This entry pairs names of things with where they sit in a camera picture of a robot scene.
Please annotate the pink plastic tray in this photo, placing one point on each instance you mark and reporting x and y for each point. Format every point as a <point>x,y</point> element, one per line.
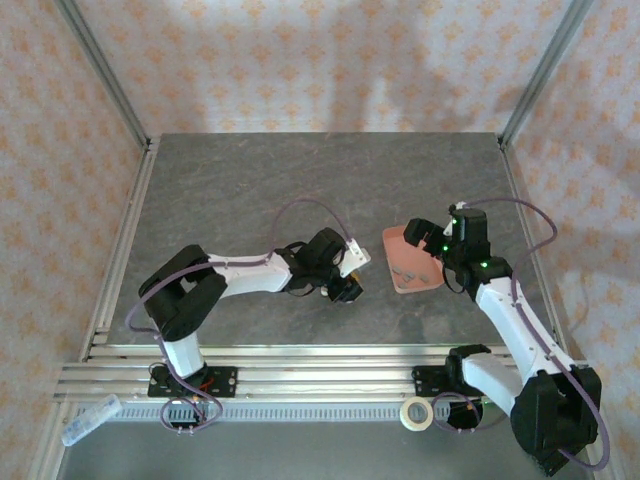
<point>400,250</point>

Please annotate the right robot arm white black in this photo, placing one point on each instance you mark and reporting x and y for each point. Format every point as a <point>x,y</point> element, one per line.
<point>505,320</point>

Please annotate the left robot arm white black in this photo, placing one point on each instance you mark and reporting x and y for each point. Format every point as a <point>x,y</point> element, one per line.
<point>250,272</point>

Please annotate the aluminium mounting rails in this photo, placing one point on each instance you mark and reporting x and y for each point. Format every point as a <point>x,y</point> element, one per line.
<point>320,375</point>

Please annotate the white tape roll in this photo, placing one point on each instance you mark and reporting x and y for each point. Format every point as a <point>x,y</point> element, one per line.
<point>406,414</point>

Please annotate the clear plastic bottle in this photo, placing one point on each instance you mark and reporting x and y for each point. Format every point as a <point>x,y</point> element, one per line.
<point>90,420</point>

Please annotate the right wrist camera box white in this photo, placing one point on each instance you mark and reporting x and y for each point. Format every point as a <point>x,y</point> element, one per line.
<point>451,225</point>

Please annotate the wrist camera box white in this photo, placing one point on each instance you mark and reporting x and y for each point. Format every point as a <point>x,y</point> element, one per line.
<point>357,256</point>
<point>451,225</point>

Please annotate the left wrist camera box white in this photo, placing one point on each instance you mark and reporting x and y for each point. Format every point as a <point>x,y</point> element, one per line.
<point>357,256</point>

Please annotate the aluminium side rail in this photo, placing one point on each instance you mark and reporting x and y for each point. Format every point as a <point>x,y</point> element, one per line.
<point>520,200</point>
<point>135,210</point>

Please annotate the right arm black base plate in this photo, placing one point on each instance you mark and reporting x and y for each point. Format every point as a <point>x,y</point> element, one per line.
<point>425,380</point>

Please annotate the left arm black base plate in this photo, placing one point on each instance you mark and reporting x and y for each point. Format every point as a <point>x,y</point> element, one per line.
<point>227,380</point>

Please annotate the aluminium frame post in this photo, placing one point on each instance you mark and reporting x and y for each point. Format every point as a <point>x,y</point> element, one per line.
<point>100,65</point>
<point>545,65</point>

